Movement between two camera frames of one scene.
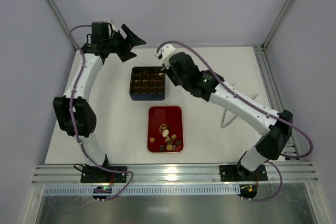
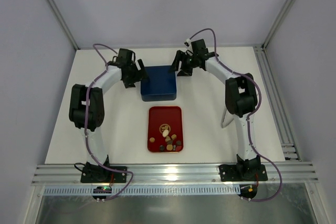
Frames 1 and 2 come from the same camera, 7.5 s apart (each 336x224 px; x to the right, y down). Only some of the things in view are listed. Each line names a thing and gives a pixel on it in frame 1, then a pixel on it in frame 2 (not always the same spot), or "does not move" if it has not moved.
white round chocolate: (165, 132) does not move
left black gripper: (122, 43) -> (135, 71)
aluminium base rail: (295, 172) does not move
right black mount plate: (232, 173) does not move
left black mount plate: (96, 174) does not move
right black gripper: (173, 71) -> (184, 62)
